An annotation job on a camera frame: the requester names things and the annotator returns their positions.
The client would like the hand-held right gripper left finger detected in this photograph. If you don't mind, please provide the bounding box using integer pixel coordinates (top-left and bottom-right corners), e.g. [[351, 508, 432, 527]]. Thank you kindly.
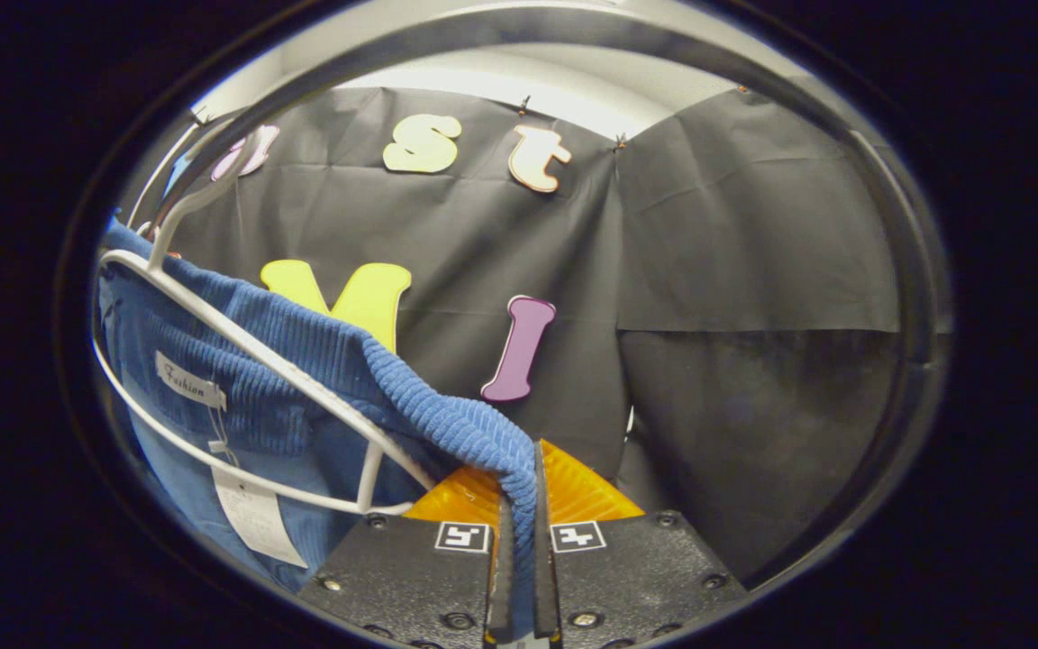
[[296, 464, 516, 649]]

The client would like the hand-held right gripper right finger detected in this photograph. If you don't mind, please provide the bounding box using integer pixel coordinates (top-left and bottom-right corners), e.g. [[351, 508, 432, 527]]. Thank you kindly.
[[533, 439, 748, 649]]

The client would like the white clothes hanger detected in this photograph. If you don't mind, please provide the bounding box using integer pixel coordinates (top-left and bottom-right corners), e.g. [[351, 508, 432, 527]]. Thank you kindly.
[[91, 126, 437, 516]]

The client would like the blue corduroy jacket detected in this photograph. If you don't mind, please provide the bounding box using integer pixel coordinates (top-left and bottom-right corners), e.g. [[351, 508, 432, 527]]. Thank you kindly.
[[96, 221, 542, 645]]

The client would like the black backdrop cloth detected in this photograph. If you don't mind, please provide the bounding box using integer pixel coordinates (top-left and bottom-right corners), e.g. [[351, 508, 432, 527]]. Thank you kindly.
[[114, 86, 903, 578]]

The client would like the black clothes rack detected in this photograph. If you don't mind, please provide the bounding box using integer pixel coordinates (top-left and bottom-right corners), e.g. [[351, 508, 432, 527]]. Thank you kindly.
[[150, 7, 952, 587]]

